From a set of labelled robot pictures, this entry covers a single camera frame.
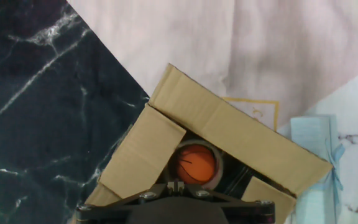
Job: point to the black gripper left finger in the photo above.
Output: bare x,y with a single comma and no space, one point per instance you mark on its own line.
110,211

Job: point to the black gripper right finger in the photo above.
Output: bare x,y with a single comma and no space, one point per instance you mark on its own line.
247,211

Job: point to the brown cardboard box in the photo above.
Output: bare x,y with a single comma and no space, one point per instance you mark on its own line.
228,130

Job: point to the light blue gift box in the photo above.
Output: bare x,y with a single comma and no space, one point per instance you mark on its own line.
312,140

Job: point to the black ribbed object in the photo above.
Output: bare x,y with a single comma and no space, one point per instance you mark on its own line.
235,179

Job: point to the brown tape roll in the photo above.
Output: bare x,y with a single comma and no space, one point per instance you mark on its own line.
219,161

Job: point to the orange mini basketball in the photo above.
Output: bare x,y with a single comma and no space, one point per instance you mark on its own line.
196,163

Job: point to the marble pink black cloth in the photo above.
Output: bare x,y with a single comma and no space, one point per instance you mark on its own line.
57,109

